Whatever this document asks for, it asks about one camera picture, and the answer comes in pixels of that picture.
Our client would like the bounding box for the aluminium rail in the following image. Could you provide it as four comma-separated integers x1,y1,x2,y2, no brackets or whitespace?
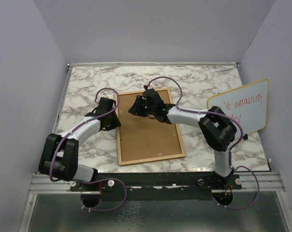
29,172,286,194

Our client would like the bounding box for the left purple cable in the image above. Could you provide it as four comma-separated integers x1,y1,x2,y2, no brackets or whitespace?
49,88,128,213

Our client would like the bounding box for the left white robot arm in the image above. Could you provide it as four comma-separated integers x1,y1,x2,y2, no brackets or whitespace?
38,97,121,191

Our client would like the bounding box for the yellow rimmed whiteboard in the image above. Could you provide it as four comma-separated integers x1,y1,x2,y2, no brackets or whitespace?
206,79,269,135

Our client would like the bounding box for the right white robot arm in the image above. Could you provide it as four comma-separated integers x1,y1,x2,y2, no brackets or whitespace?
128,89,237,189

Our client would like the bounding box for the purple cable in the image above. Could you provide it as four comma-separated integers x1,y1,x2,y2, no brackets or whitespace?
143,76,261,210
49,88,128,213

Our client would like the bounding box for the wooden picture frame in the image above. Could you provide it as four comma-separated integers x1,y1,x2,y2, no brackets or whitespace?
114,87,186,166

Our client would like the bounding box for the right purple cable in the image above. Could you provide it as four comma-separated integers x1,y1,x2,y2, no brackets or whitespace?
143,76,261,210

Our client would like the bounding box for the black mounting base plate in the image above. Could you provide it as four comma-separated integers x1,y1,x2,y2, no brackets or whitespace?
70,172,242,202

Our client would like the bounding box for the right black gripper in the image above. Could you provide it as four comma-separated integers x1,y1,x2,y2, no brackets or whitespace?
127,96,156,118

